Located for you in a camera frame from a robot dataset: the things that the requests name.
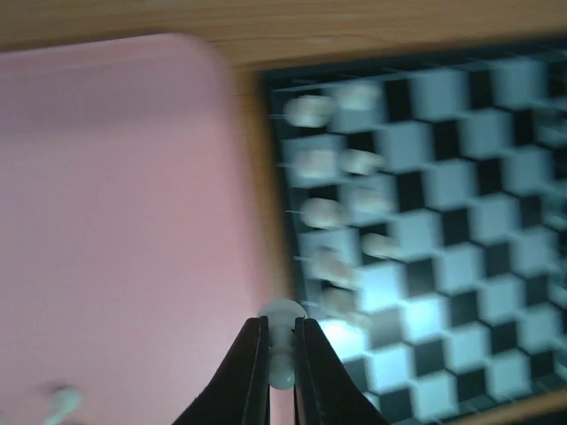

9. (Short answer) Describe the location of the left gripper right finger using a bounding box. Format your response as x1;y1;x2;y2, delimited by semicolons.
293;318;388;425

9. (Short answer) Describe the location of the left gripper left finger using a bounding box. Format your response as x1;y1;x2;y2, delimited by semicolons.
174;316;270;425

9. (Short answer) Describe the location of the white pawn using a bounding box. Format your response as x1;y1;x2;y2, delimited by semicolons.
339;149;384;175
361;233;400;259
338;82;382;112
257;298;307;390
351;188;392;214

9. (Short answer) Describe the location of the white queen piece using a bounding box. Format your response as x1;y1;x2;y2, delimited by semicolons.
310;249;355;289

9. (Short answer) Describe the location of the white bishop piece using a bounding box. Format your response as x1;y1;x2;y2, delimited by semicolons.
299;197;346;229

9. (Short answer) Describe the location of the white knight piece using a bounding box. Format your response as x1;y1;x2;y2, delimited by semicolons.
292;150;337;179

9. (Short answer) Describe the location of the white rook piece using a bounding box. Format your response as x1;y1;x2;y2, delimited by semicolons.
283;95;335;128

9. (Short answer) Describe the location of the pink plastic tray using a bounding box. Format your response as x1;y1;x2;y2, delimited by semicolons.
1;34;273;424

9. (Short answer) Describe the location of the white bishop on tray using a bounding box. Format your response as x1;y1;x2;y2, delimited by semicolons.
43;386;82;425

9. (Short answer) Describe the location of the black white chessboard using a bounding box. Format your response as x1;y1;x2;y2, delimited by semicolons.
260;37;566;424

